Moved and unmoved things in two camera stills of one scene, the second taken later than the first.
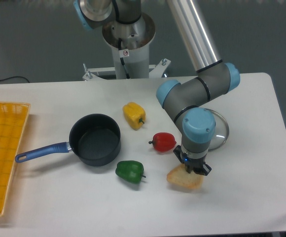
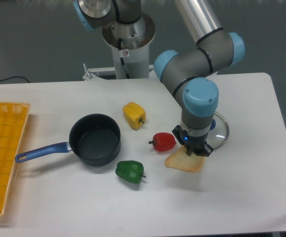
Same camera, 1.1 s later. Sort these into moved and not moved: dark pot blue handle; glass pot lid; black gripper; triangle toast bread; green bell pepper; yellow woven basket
Moved: triangle toast bread; black gripper
Not moved: glass pot lid; yellow woven basket; green bell pepper; dark pot blue handle
